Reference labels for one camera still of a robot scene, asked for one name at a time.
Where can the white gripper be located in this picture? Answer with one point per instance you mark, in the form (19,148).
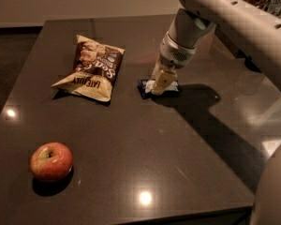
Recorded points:
(174,54)

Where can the blueberry rxbar wrapper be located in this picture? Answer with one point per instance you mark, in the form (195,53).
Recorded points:
(145,87)

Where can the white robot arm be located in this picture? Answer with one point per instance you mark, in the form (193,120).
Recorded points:
(258,35)

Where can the brown chip bag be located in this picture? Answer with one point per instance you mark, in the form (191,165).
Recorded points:
(95,70)

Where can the dark brown box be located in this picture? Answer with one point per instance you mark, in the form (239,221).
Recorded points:
(234,50)

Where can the black round base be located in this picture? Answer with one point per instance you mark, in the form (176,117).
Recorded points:
(251,66)

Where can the red apple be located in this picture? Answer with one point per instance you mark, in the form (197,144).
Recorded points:
(51,162)

